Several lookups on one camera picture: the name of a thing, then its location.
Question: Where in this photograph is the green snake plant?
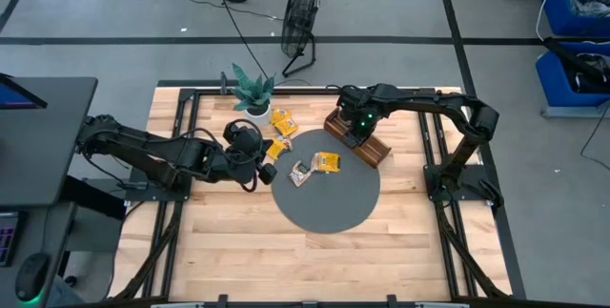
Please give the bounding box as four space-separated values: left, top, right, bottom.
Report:
230 63 276 112

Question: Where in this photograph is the brown vanilla apple tea packet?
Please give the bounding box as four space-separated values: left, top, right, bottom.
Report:
264 135 293 162
289 159 314 189

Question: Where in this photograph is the black desk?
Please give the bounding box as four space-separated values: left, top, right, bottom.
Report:
0 76 99 209

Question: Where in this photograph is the tan tea packet with barcode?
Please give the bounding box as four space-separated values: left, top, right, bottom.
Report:
311 151 342 175

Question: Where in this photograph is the round grey woven mat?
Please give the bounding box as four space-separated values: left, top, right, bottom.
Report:
270 129 381 235

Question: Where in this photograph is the long black floor cable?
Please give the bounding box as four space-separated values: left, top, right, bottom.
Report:
209 0 273 81

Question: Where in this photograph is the laptop screen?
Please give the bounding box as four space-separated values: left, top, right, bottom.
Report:
0 72 49 110

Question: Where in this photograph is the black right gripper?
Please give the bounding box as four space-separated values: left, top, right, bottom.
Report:
335 86 382 151

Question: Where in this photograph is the blue storage bin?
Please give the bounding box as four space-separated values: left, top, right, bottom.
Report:
542 0 610 37
535 40 610 109

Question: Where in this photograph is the black computer mouse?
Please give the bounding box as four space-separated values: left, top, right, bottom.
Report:
13 252 51 302

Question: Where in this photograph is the black keyboard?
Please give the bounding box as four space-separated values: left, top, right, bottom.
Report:
0 212 21 267

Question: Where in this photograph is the white plant pot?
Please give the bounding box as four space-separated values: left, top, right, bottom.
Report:
243 102 273 127

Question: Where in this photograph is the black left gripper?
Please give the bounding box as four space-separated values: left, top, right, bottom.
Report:
221 118 279 194

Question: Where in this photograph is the wooden tea organizer box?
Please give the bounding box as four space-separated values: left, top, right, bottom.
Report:
322 107 393 170

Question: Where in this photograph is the black floor fan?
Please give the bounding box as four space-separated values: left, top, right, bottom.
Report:
279 0 321 79

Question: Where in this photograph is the black aluminium table frame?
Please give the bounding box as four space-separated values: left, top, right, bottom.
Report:
107 78 514 308

